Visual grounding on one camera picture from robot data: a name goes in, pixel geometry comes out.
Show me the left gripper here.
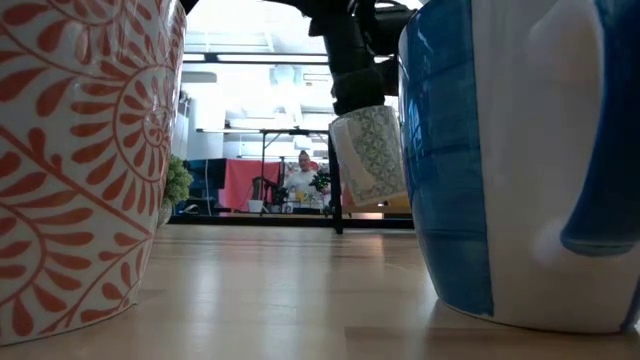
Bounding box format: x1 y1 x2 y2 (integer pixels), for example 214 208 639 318
308 0 417 116

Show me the teal flower patterned mug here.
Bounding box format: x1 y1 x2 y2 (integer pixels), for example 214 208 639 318
328 104 409 208

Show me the blue mug white band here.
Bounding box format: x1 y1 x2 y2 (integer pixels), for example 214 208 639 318
397 0 640 335

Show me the white mug orange leaf pattern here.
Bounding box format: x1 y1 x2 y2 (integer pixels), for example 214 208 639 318
0 0 189 348

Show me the small flowering plant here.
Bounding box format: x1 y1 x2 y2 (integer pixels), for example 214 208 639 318
309 169 332 194

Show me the person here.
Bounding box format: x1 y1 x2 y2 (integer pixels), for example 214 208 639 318
284 149 331 204

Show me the long ceiling light bar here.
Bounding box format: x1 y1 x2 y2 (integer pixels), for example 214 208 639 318
182 51 400 66

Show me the wooden shelf board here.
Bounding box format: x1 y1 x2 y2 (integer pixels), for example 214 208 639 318
349 197 413 215

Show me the thin black shelf rack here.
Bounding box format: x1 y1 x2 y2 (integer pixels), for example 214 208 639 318
327 130 414 235

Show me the red partition panel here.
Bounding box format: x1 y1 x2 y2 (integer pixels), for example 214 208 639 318
218 158 282 214

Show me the dark blue partition panel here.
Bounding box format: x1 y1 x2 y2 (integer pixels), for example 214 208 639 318
185 158 227 201

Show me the green potted plant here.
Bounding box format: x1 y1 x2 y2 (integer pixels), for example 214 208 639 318
158 154 195 229

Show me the black metal workstation frame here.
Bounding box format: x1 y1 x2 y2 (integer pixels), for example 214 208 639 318
195 127 331 216

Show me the black aluminium rig frame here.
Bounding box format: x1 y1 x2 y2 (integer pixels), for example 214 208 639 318
168 213 415 230

